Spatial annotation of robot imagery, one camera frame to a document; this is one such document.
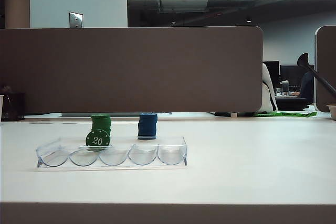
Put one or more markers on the glass jar on desk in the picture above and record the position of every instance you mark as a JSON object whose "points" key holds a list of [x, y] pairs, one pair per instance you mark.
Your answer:
{"points": [[284, 87]]}

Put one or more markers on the beige paper cup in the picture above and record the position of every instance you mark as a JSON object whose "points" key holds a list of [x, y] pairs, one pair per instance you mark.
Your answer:
{"points": [[332, 111]]}

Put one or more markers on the dark glass container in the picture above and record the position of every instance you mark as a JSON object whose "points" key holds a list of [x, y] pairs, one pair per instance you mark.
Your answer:
{"points": [[14, 106]]}

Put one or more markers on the white partition foot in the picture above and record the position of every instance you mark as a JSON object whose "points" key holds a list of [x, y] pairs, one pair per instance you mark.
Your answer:
{"points": [[234, 115]]}

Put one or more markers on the grey partition base rail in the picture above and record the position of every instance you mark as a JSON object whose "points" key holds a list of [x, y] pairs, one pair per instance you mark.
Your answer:
{"points": [[110, 114]]}

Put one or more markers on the wide brown partition panel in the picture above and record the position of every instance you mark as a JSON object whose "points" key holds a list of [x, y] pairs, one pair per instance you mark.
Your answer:
{"points": [[144, 69]]}

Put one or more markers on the small black computer monitor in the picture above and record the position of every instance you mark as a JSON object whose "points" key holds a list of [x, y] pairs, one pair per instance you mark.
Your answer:
{"points": [[273, 68]]}

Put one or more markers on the seated person in dark top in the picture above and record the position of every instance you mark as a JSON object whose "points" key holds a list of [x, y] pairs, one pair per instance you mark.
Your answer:
{"points": [[307, 87]]}

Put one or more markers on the narrow brown partition panel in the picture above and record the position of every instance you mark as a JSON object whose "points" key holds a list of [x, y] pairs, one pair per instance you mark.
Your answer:
{"points": [[326, 51]]}

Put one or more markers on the large black computer monitor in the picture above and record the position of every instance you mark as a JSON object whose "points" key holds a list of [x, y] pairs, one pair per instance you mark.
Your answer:
{"points": [[290, 73]]}

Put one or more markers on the blue poker chip stack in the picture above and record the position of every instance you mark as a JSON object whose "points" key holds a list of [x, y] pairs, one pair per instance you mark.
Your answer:
{"points": [[147, 127]]}

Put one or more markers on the white cup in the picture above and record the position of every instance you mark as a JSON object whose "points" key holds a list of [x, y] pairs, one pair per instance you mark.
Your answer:
{"points": [[1, 107]]}

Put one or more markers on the green tape strip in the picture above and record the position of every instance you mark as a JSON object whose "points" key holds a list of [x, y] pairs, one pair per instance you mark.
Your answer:
{"points": [[286, 114]]}

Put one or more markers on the clear acrylic chip tray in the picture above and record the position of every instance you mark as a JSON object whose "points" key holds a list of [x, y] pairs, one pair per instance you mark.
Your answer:
{"points": [[113, 159]]}

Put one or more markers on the green poker chip marked 20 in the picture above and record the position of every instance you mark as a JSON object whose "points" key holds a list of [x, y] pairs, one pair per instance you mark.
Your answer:
{"points": [[97, 140]]}

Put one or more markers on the green poker chip stack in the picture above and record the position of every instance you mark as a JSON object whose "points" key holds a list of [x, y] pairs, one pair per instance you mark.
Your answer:
{"points": [[101, 121]]}

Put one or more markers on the metal wall plate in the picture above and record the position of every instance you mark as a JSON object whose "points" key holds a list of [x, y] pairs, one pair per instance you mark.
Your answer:
{"points": [[76, 20]]}

